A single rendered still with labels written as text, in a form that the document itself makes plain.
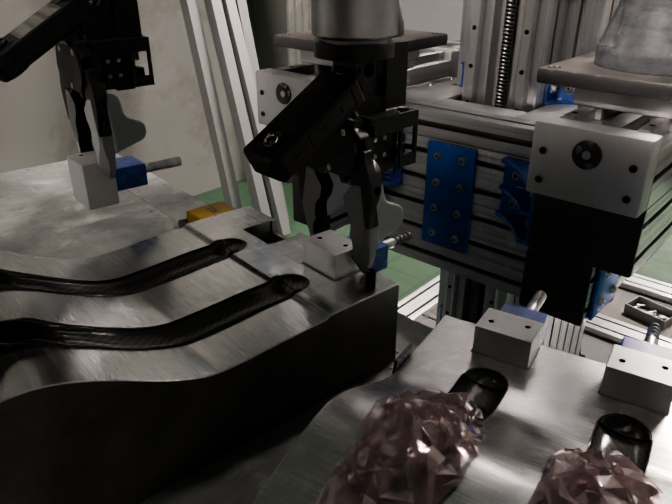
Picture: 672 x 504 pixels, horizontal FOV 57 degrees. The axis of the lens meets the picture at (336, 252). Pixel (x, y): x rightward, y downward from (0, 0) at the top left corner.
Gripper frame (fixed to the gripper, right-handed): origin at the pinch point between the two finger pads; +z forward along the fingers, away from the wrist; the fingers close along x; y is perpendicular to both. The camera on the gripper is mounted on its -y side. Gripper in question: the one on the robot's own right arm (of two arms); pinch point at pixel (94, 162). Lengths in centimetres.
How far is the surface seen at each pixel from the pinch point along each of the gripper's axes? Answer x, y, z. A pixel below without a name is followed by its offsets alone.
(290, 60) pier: 191, 170, 30
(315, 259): -28.7, 10.1, 4.9
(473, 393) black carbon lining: -48, 11, 10
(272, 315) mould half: -32.3, 2.3, 6.4
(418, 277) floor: 70, 141, 95
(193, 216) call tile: 3.2, 13.4, 11.6
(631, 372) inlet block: -57, 19, 7
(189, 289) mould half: -23.1, -0.9, 6.6
